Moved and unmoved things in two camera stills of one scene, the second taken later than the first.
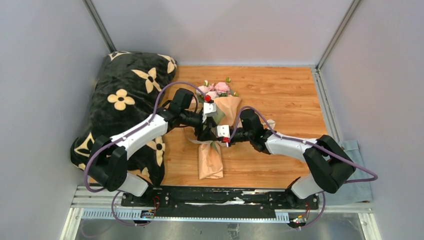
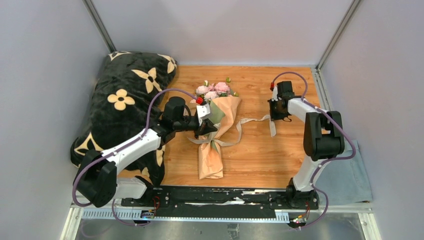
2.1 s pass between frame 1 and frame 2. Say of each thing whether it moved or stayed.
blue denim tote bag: stayed
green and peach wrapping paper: stayed
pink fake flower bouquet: stayed
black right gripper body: moved
